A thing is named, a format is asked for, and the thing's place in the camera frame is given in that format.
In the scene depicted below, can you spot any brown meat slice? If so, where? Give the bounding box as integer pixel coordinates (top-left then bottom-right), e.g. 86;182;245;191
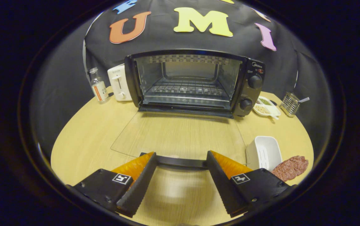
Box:
270;155;309;182

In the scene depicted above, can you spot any wire mesh utensil holder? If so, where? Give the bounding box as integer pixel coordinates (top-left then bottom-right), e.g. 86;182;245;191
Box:
280;92;301;118

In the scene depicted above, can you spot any white pop-up toaster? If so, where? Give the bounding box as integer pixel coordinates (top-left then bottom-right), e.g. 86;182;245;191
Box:
107;64;133;101

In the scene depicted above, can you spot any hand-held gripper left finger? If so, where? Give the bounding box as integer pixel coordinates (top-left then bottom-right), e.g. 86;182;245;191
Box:
66;152;157;218

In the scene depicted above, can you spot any white divided dish with grains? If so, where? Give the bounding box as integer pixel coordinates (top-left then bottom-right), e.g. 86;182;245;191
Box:
253;96;281;120

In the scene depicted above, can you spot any white rectangular tray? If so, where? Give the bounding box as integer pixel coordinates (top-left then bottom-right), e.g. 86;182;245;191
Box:
246;136;283;172

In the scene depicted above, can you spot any black toaster oven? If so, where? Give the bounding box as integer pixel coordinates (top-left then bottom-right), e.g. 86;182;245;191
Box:
111;49;266;170

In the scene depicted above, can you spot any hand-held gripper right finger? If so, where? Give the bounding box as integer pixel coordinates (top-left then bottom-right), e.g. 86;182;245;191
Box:
206;150;295;218

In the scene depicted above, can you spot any clear plastic bottle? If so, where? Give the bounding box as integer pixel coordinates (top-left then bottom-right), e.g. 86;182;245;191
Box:
89;67;109;104

